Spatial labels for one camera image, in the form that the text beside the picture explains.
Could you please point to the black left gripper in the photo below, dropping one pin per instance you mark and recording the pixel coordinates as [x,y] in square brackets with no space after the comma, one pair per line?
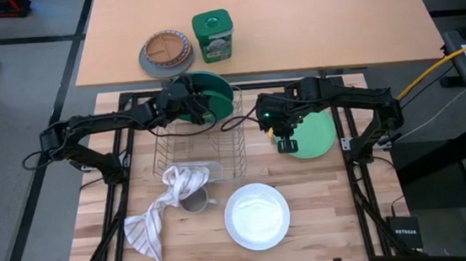
[177,103]

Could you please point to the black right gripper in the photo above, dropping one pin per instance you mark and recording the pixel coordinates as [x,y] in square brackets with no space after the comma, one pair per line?
[280,113]

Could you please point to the dark green plate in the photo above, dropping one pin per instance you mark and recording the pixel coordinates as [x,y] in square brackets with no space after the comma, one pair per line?
[223,106]

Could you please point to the light green plate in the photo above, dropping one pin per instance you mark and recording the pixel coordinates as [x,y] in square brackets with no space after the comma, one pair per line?
[316,138]

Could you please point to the white plate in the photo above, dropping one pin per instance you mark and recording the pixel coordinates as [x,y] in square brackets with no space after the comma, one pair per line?
[257,217]

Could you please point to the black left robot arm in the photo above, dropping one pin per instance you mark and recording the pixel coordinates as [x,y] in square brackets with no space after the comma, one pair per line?
[89,126]

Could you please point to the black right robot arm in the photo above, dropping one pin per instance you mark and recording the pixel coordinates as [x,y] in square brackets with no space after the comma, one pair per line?
[361,96]

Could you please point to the clear plastic utensil holder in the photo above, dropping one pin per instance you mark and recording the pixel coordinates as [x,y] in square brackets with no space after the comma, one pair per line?
[215,170]

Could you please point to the orange divided plate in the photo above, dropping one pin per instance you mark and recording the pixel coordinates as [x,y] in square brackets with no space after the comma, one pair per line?
[166,48]

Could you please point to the green detergent tub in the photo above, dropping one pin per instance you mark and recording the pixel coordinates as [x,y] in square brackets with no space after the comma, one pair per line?
[214,37]

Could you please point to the grey mug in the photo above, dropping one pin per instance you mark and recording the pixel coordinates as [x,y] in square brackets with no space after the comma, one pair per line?
[194,201]

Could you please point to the light wood desk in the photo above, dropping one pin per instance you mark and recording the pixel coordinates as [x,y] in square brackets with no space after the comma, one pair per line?
[312,22]

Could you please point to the white striped dish towel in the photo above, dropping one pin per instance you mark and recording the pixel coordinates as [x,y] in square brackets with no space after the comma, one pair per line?
[149,231]

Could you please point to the black aluminium rig frame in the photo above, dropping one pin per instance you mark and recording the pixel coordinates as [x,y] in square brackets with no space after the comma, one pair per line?
[254,85]

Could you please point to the grey metal base plate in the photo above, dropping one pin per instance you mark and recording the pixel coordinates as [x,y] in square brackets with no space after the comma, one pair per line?
[124,159]
[346,143]

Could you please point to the black Netgear network switch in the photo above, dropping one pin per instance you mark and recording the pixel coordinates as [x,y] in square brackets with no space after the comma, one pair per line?
[404,233]

